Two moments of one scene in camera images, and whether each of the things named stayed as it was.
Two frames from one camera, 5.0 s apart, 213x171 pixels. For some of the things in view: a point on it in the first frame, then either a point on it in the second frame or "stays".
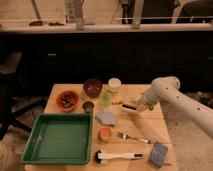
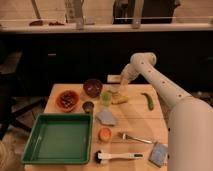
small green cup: (106, 98) stays
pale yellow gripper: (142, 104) → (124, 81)
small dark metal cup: (88, 106) stays
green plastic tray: (60, 138) stays
